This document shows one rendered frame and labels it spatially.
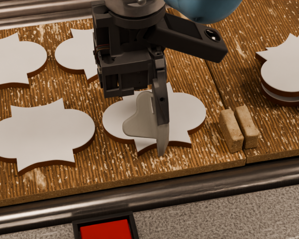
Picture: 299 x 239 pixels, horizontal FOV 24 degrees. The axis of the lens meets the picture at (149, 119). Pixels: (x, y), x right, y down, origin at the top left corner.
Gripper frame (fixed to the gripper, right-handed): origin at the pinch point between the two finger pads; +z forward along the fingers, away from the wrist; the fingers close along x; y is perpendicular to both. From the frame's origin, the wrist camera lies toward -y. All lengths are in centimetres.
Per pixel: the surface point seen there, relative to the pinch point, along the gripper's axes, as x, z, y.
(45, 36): -22.1, 0.2, 12.8
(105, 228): 16.1, 1.0, 9.8
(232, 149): 8.2, -0.2, -8.7
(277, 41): -13.1, 0.9, -22.8
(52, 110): -3.9, -0.9, 13.7
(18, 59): -16.1, -1.0, 17.5
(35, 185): 8.0, 0.2, 17.4
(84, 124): -0.4, -0.8, 9.7
